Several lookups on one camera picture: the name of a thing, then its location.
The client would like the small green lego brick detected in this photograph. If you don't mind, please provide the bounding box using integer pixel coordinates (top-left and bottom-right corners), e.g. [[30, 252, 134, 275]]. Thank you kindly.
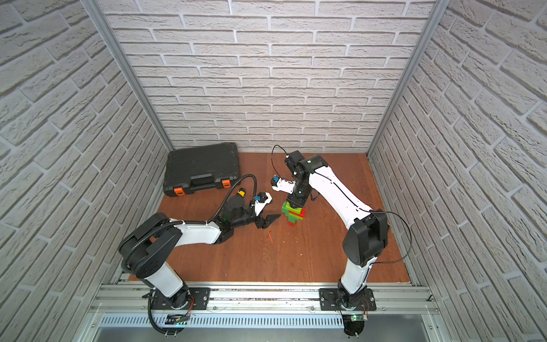
[[281, 202, 291, 215]]

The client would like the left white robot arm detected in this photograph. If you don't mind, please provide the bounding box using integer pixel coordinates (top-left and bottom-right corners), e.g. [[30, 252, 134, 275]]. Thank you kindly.
[[118, 192, 280, 309]]

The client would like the black plastic tool case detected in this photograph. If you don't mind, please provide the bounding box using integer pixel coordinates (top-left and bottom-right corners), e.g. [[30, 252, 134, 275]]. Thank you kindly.
[[163, 142, 241, 198]]

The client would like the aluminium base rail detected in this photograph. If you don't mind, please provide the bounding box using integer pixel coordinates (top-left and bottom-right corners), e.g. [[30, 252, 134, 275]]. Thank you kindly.
[[83, 282, 444, 335]]

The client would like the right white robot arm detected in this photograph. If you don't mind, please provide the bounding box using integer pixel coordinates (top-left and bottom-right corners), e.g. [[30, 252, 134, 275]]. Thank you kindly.
[[272, 151, 390, 307]]

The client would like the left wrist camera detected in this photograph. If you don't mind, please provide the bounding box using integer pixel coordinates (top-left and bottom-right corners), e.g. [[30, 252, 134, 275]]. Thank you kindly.
[[253, 192, 272, 216]]

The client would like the red 2x4 lego brick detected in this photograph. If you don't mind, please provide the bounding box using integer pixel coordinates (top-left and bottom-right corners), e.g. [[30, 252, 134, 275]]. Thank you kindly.
[[290, 208, 306, 216]]

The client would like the lime lego brick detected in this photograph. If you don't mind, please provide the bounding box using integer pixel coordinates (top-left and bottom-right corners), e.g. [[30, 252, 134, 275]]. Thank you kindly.
[[289, 212, 303, 220]]

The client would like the green 2x4 lego brick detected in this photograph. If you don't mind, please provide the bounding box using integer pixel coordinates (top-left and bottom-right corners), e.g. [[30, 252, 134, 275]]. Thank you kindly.
[[288, 217, 303, 224]]

